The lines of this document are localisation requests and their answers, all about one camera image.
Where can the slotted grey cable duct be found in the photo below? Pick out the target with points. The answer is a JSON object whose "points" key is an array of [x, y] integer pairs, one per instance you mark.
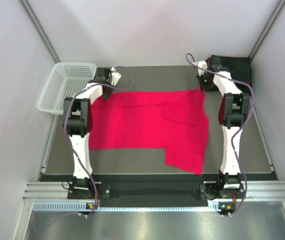
{"points": [[83, 206]]}

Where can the aluminium corner post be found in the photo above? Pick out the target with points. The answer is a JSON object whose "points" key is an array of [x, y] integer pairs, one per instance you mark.
{"points": [[39, 29], [276, 12]]}

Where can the pink t shirt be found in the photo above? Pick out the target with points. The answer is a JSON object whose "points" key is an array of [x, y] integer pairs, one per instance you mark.
{"points": [[173, 120]]}

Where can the aluminium frame rail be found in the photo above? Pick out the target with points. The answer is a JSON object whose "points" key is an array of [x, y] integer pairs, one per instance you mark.
{"points": [[270, 190]]}

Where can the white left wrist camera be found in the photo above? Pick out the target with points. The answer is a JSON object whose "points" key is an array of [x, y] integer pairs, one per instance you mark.
{"points": [[115, 76]]}

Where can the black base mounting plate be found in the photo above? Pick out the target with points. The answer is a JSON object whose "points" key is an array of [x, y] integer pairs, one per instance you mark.
{"points": [[162, 194]]}

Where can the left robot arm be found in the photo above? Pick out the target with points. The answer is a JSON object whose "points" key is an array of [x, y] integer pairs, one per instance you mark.
{"points": [[77, 126]]}

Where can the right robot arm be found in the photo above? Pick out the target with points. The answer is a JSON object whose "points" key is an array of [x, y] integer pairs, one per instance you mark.
{"points": [[232, 115]]}

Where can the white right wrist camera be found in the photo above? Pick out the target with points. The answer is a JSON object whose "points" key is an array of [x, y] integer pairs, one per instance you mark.
{"points": [[202, 67]]}

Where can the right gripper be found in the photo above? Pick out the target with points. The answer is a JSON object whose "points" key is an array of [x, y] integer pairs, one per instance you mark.
{"points": [[204, 87]]}

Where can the aluminium corner post left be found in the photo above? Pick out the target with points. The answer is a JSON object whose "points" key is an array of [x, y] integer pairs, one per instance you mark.
{"points": [[39, 29]]}

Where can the white plastic basket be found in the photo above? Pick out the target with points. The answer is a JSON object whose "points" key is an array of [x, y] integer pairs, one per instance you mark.
{"points": [[65, 80]]}

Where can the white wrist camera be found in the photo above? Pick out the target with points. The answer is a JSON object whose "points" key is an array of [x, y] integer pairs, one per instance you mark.
{"points": [[115, 76], [202, 67]]}

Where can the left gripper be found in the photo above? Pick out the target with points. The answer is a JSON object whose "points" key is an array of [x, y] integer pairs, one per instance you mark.
{"points": [[106, 95]]}

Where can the aluminium corner post right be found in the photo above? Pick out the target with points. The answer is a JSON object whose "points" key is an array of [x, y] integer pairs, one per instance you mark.
{"points": [[276, 12]]}

